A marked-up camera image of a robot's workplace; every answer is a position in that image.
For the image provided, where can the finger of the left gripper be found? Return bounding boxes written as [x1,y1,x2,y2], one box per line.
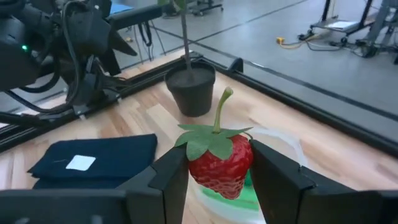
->
[98,49,123,77]
[108,29,138,57]

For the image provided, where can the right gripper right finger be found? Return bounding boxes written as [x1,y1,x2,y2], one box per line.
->
[249,139,398,224]

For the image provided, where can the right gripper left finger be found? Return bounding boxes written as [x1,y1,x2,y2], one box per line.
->
[0,146,190,224]

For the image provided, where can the red toy strawberry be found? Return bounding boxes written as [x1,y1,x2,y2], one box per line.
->
[174,86,254,200]

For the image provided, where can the clear plastic tupperware container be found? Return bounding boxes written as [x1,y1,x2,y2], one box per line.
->
[185,126,308,224]

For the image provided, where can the grey office desk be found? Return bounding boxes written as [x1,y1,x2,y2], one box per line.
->
[107,2,163,31]

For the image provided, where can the dark blue folded cloth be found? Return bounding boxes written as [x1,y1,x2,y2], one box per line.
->
[27,133,159,190]

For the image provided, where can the green plant in black pot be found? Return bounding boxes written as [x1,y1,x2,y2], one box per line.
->
[157,0,217,118]

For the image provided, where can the office chair base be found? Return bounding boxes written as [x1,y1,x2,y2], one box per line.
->
[188,0,225,17]

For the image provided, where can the black rolling stand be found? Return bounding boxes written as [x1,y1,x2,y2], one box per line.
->
[297,0,398,65]

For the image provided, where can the black aluminium table frame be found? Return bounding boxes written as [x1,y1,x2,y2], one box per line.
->
[0,51,398,156]

